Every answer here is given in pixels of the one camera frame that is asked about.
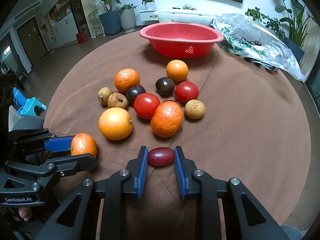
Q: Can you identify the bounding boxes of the small orange mandarin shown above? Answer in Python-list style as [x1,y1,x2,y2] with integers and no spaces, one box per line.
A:
[71,133,97,157]

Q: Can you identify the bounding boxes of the dark red grape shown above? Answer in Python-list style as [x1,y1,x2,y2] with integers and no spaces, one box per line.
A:
[148,147,175,167]

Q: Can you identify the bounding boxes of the left hand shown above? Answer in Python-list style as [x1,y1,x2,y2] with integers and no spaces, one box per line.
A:
[18,207,33,222]

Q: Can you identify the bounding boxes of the blue plastic stool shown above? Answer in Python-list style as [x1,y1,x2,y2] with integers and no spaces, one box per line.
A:
[13,87,47,116]

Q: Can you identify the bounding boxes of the large yellow orange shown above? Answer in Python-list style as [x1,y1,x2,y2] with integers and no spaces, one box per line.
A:
[98,107,133,140]

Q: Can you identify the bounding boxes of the brown pear-like fruit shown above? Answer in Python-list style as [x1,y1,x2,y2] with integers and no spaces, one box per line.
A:
[107,93,129,109]

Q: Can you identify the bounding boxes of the dark plum left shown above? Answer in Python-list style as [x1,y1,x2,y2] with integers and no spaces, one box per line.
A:
[125,86,146,106]

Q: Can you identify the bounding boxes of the dark plum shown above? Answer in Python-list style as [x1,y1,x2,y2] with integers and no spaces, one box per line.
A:
[125,86,146,106]
[155,77,176,96]

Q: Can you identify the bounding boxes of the red tomato front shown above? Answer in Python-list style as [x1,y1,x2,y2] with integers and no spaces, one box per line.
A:
[133,93,160,120]

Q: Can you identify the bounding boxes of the red tomato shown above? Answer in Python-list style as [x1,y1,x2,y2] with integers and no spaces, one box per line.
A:
[133,93,160,120]
[175,81,200,103]

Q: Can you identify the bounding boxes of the orange tangerine left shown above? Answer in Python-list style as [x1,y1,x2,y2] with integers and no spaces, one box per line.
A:
[114,68,140,93]

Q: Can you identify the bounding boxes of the small red bin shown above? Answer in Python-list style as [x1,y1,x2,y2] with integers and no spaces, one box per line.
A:
[76,31,88,44]

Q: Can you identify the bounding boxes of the large orange tangerine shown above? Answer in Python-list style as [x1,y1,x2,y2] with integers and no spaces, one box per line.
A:
[150,101,184,138]

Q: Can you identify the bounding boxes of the dark plum right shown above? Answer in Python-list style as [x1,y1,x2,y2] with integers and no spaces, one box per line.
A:
[155,77,176,96]

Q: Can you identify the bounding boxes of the red tomato back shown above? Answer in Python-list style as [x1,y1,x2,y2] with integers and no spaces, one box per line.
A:
[175,81,200,103]

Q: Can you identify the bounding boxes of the tall plant blue pot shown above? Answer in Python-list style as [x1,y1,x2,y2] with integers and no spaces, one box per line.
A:
[98,0,121,35]

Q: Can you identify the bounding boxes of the plant in white pot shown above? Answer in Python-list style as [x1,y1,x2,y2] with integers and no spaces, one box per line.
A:
[119,3,137,34]

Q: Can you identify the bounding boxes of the orange back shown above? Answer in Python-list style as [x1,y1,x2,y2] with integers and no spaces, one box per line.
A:
[166,60,189,82]

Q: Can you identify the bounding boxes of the red plastic basin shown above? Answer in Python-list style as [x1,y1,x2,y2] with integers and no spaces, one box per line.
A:
[139,22,224,59]

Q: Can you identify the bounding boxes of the white tv cabinet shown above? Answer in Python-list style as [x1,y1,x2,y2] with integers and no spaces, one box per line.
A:
[139,8,204,22]

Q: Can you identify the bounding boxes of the dark cherries in bag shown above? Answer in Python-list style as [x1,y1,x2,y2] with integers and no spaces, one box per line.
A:
[242,37,262,46]

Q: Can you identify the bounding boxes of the small plant on cabinet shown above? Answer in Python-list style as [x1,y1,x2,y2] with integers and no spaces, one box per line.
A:
[142,0,156,10]

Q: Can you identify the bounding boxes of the clear plastic bag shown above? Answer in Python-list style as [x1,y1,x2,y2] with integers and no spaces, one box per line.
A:
[212,14,304,81]

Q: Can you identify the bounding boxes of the bushy plant white pot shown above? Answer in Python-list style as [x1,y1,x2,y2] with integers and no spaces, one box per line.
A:
[245,7,285,40]

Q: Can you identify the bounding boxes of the white basin with greens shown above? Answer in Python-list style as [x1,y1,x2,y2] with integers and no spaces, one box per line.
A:
[155,9,216,27]

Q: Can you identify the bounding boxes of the large plant right blue pot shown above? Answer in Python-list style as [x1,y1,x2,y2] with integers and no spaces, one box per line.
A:
[274,0,312,62]

